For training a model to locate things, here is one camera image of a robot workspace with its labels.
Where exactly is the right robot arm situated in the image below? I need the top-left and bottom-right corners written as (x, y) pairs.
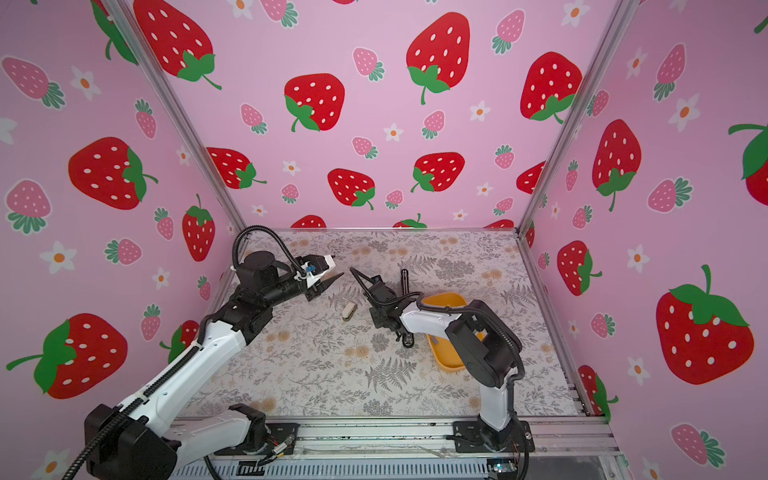
top-left (350, 268), bottom-right (525, 432)

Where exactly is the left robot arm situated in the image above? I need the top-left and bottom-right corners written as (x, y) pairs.
top-left (64, 251), bottom-right (339, 479)

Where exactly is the yellow plastic tray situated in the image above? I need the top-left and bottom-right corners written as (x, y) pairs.
top-left (423, 292), bottom-right (468, 373)

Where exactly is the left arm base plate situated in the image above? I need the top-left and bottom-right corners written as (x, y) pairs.
top-left (215, 422), bottom-right (300, 456)

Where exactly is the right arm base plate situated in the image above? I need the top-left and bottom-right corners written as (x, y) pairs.
top-left (446, 418), bottom-right (535, 453)

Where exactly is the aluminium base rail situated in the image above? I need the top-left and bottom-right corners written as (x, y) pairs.
top-left (171, 416), bottom-right (634, 479)

